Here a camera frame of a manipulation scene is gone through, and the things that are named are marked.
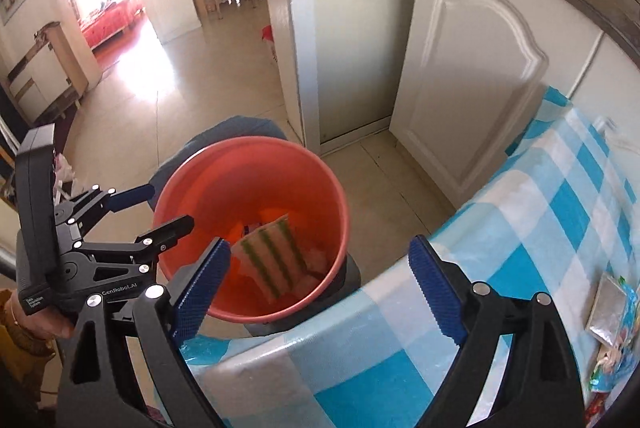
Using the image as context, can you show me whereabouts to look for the red bed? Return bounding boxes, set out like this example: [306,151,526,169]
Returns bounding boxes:
[77,0,146,52]

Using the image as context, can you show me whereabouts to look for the white refrigerator with flower decal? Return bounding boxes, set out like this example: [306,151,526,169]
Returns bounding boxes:
[277,0,426,156]

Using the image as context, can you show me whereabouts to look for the white low cabinet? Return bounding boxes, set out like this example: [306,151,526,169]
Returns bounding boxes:
[7,23,88,124]

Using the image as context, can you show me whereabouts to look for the silver foil packet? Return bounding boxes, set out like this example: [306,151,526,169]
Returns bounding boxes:
[585,272,628,344]

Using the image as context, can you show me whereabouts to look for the green striped sponge cloth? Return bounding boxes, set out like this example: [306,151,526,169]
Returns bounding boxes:
[231,214,311,301]

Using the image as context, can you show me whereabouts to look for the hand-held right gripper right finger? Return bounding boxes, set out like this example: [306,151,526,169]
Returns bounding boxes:
[407,234,586,428]

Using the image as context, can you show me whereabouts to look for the red snack packet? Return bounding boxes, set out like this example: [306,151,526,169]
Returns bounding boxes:
[585,388,613,428]

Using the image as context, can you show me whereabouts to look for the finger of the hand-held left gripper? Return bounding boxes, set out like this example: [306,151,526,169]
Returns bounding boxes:
[75,215,195,266]
[54,183,156,234]

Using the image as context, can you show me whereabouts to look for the orange plastic bucket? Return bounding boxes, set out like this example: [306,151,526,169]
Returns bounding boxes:
[151,135,350,324]

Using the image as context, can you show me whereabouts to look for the white kitchen cabinet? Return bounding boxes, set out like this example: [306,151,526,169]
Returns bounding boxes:
[390,0,640,209]

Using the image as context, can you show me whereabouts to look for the white crumpled tissue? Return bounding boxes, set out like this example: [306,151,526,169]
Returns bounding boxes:
[300,245,329,283]

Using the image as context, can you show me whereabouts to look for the blue white checked tablecloth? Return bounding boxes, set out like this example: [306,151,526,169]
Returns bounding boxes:
[155,86,638,428]

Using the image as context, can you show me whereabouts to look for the pale plastic bag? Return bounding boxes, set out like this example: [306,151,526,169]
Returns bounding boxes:
[52,153,77,191]

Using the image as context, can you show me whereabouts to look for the red white bag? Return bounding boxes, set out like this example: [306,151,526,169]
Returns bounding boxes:
[260,26,279,64]

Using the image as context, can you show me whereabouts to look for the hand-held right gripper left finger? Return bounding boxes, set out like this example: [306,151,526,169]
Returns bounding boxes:
[56,235,233,428]

